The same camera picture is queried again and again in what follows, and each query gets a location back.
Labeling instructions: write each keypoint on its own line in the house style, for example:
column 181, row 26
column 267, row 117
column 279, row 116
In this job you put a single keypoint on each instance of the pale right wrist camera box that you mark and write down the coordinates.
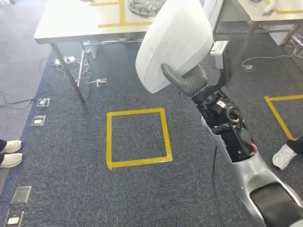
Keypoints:
column 218, row 53

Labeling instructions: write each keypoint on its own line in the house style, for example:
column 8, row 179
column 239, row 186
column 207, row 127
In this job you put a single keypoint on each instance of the white power strip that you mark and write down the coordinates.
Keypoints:
column 66, row 60

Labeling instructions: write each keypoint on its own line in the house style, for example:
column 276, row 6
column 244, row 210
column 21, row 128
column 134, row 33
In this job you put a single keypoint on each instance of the grey wheel cover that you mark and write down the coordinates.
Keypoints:
column 144, row 7

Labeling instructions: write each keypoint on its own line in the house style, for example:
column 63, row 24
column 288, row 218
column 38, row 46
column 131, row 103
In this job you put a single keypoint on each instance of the white upright panel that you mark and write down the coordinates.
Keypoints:
column 213, row 12

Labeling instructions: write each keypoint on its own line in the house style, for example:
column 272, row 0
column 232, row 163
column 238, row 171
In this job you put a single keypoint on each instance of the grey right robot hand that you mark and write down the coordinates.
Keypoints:
column 180, row 82

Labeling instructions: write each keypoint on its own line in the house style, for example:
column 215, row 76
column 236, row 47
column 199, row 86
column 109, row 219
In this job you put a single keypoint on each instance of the person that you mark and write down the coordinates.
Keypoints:
column 11, row 153
column 284, row 156

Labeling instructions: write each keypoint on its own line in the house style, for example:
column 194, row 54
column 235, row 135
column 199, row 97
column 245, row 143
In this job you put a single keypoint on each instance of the yellow floor tape outline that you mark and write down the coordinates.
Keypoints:
column 109, row 141
column 279, row 118

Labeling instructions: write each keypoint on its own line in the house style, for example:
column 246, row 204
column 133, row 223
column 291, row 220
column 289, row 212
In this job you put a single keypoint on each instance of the white handheld device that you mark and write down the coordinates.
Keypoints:
column 270, row 7

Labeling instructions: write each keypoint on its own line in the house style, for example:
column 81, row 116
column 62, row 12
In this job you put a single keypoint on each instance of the steel floor socket box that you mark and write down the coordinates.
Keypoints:
column 248, row 67
column 38, row 120
column 13, row 219
column 21, row 195
column 101, row 82

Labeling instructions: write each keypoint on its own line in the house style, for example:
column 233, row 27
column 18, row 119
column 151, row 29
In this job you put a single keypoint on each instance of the steel workbench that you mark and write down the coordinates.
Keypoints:
column 71, row 18
column 272, row 17

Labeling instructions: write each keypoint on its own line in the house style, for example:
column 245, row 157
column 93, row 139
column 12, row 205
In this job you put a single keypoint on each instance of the steel floor socket with plug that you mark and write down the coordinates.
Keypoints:
column 43, row 102

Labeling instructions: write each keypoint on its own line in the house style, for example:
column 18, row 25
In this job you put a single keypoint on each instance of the yellow workbench tape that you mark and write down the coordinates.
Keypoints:
column 289, row 12

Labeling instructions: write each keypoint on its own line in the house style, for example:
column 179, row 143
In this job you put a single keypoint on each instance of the white plastic shell part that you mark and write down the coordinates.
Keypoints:
column 174, row 44

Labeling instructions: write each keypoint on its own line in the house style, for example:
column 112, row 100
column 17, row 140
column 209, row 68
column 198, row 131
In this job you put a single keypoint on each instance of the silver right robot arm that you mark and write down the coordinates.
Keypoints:
column 251, row 175

